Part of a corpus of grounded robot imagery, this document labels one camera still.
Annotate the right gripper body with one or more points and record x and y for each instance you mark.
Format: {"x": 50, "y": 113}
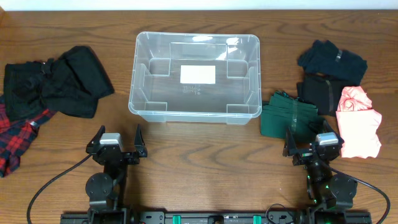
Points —
{"x": 304, "y": 155}

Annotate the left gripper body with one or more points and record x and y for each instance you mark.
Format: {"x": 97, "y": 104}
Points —
{"x": 117, "y": 156}

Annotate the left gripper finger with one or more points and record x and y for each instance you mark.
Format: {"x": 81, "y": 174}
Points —
{"x": 94, "y": 145}
{"x": 138, "y": 140}

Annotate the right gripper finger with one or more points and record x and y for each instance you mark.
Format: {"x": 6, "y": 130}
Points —
{"x": 290, "y": 147}
{"x": 327, "y": 129}

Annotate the pink garment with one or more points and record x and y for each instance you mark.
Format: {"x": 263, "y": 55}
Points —
{"x": 358, "y": 123}

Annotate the dark green garment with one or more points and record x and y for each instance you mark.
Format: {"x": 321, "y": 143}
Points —
{"x": 283, "y": 112}

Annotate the red navy plaid shirt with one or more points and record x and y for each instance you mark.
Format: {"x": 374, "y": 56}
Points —
{"x": 17, "y": 136}

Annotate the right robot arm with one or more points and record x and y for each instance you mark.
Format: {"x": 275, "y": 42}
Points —
{"x": 332, "y": 193}

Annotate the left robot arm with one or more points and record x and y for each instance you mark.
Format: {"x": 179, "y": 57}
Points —
{"x": 106, "y": 189}

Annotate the black folded garment with tape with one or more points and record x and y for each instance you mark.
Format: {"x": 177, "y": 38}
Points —
{"x": 322, "y": 91}

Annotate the navy folded garment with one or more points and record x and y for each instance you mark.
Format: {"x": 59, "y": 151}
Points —
{"x": 326, "y": 58}

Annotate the clear plastic storage bin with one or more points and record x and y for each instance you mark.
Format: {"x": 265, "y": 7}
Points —
{"x": 158, "y": 96}

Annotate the white label in bin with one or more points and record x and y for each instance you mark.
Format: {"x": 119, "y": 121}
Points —
{"x": 198, "y": 74}

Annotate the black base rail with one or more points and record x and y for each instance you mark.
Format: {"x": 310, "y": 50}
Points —
{"x": 273, "y": 216}

